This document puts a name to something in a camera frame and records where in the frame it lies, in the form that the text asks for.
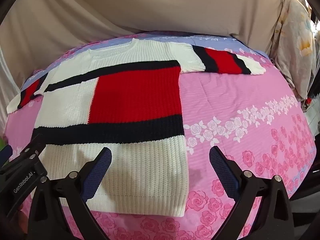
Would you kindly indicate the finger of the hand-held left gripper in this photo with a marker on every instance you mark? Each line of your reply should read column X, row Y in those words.
column 31, row 147

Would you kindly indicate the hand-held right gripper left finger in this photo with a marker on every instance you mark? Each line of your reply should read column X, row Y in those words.
column 98, row 170

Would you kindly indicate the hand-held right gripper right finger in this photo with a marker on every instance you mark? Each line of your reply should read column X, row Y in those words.
column 222, row 170

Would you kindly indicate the white red black knit sweater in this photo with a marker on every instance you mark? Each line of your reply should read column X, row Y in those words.
column 137, row 92

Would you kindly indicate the green object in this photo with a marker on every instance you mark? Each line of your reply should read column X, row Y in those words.
column 2, row 142

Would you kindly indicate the pink rose print bedsheet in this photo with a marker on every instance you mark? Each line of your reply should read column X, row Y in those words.
column 237, row 100

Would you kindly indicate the beige backdrop cloth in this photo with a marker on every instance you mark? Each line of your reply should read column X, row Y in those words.
column 150, row 5

